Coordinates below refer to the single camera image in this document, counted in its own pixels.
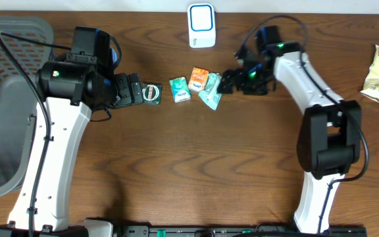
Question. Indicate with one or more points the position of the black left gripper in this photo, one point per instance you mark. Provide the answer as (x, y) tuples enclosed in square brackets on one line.
[(126, 98)]

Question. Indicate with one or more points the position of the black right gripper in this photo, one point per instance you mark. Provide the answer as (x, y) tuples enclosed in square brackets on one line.
[(236, 74)]

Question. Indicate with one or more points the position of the green Zam-Buk box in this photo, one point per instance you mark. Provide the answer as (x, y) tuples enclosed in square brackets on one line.
[(152, 94)]

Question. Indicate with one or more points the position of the teal wrapper pack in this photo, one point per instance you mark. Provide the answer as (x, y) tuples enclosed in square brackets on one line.
[(209, 95)]

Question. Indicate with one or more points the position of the orange tissue pack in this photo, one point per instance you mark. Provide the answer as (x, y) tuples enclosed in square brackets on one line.
[(198, 79)]

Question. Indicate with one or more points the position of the teal tissue pack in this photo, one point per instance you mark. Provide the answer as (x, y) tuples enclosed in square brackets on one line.
[(180, 90)]

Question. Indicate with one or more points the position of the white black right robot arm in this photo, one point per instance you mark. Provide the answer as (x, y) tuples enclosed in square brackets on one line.
[(328, 142)]

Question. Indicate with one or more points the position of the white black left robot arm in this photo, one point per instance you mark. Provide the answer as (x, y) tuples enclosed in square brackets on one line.
[(68, 92)]

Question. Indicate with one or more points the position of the white barcode scanner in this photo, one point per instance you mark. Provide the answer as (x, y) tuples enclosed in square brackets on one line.
[(201, 25)]

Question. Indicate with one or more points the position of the grey plastic mesh basket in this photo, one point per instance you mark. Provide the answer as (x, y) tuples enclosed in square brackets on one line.
[(17, 102)]

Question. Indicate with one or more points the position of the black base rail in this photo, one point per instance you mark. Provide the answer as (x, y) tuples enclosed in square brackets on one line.
[(258, 231)]

